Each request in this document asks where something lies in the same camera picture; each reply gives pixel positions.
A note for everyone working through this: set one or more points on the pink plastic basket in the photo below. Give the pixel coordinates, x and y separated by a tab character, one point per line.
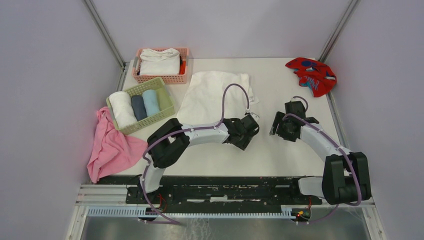
169	79

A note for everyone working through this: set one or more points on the rolled dark blue towel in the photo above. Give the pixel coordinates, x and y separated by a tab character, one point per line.
138	106

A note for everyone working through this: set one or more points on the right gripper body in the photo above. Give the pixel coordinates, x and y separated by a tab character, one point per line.
283	130

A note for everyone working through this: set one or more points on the rolled white towel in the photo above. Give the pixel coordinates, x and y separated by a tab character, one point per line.
123	112

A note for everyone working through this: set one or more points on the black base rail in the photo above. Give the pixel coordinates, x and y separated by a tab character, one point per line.
229	195

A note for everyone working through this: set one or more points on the white cable duct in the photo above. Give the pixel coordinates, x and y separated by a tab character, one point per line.
145	212

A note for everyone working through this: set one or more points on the light blue towel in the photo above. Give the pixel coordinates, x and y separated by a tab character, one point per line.
151	104

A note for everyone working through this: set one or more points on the folded white towel in basket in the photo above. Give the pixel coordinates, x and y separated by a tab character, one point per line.
155	62

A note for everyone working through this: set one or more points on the white towel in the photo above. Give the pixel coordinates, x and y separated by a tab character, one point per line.
155	62
123	112
212	95

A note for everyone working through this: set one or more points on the red and teal patterned towel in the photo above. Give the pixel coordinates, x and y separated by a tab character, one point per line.
315	75

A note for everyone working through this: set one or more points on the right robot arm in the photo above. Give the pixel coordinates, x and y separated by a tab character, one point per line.
345	178

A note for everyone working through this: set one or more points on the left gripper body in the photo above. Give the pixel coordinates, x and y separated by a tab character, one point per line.
242	143

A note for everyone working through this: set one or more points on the pink towel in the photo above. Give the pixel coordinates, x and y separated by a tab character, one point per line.
112	151

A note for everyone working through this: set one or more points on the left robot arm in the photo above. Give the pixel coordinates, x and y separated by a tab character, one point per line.
167	144

